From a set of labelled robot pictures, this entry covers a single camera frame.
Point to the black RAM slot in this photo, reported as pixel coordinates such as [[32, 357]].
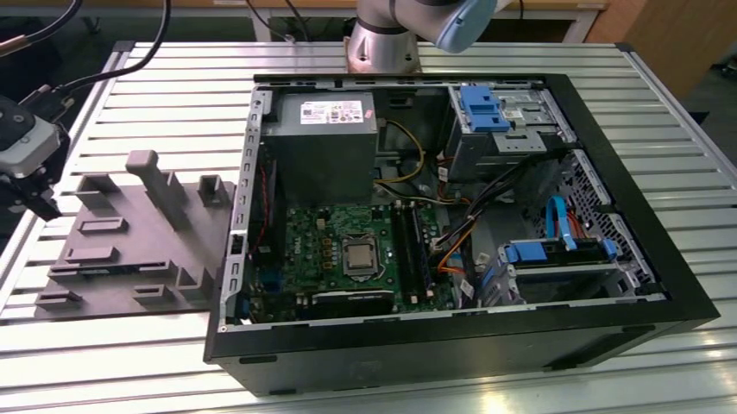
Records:
[[403, 254]]

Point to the grey plastic parts rack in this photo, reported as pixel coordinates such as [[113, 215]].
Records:
[[144, 241]]

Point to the green motherboard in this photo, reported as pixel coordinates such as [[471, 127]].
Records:
[[311, 224]]

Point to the grey power supply unit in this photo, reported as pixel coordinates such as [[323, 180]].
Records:
[[322, 151]]

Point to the silver CPU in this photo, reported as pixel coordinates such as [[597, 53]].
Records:
[[359, 255]]

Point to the black graphics card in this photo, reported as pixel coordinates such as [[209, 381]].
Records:
[[351, 304]]

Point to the black open PC case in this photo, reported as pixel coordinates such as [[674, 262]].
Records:
[[403, 353]]

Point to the blue plastic drive latch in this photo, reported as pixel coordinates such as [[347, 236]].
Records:
[[481, 108]]

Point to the metal optical drive cage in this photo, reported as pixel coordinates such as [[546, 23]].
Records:
[[518, 142]]

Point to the metal disk bay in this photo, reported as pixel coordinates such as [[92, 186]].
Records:
[[563, 269]]

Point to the hard disk in blue carrier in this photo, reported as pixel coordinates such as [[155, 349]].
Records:
[[575, 254]]

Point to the white-framed wooden desk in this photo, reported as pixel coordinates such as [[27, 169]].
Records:
[[581, 21]]

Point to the brown wooden cabinet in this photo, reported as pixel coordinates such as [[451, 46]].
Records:
[[679, 43]]

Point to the grey box wrist camera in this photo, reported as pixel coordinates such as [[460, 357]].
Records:
[[23, 146]]

